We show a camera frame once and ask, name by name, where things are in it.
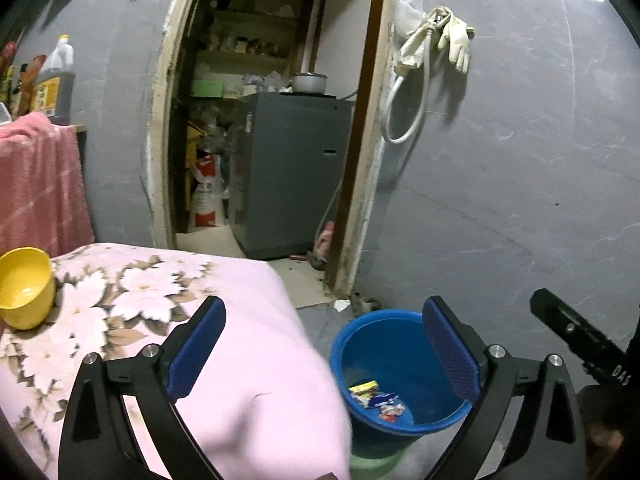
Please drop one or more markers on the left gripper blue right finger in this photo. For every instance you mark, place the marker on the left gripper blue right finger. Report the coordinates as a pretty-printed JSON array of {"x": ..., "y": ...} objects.
[{"x": 547, "y": 441}]

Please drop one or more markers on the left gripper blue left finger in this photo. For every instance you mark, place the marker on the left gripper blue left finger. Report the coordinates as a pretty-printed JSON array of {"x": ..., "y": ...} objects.
[{"x": 98, "y": 440}]

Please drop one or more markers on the red wrapper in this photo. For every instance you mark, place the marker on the red wrapper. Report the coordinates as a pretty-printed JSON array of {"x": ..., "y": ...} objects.
[{"x": 390, "y": 412}]

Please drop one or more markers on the white wrapper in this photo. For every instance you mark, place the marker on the white wrapper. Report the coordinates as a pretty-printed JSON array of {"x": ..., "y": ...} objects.
[{"x": 364, "y": 399}]

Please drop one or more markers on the yellow snack wrapper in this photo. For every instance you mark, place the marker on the yellow snack wrapper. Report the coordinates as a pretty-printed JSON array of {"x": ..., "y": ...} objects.
[{"x": 364, "y": 389}]

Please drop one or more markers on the blue plastic bucket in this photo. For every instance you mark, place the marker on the blue plastic bucket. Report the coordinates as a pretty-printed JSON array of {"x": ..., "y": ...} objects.
[{"x": 391, "y": 348}]

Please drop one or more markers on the yellow plastic bowl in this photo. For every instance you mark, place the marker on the yellow plastic bowl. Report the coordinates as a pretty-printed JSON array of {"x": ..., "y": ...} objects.
[{"x": 27, "y": 287}]

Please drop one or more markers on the pink floral quilted cloth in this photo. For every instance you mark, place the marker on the pink floral quilted cloth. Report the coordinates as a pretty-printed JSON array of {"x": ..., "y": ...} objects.
[{"x": 265, "y": 405}]

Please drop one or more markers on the red plaid cloth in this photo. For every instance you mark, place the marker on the red plaid cloth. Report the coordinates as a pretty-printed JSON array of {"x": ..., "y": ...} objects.
[{"x": 43, "y": 198}]

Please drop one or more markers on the red white sack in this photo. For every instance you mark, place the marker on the red white sack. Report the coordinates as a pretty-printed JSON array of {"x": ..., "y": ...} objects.
[{"x": 207, "y": 201}]

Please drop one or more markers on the grey cabinet appliance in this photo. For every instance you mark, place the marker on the grey cabinet appliance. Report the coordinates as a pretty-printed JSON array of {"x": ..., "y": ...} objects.
[{"x": 287, "y": 157}]

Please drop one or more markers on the large oil jug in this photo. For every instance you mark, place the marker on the large oil jug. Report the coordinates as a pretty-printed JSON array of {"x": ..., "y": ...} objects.
[{"x": 53, "y": 88}]

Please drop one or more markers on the orange sauce bottle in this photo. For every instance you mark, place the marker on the orange sauce bottle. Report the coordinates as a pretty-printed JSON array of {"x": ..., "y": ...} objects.
[{"x": 26, "y": 81}]

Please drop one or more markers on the green box on shelf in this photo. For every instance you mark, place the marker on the green box on shelf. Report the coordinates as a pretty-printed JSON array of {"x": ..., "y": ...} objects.
[{"x": 207, "y": 88}]

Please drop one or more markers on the metal pot on cabinet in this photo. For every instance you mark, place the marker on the metal pot on cabinet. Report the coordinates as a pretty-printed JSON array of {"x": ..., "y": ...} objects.
[{"x": 309, "y": 83}]

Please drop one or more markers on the white rubber gloves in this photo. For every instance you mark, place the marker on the white rubber gloves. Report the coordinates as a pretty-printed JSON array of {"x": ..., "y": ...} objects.
[{"x": 421, "y": 32}]

